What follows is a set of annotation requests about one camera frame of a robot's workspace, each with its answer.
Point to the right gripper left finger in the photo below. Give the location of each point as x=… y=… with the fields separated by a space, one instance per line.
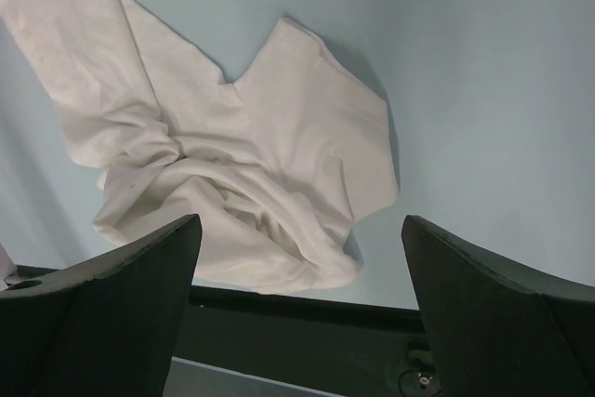
x=105 y=327

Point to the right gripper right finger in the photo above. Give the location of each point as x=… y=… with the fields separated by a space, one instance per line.
x=495 y=326

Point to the white t shirt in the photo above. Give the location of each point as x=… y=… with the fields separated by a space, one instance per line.
x=279 y=164

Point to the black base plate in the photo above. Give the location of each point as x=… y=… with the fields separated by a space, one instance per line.
x=345 y=349

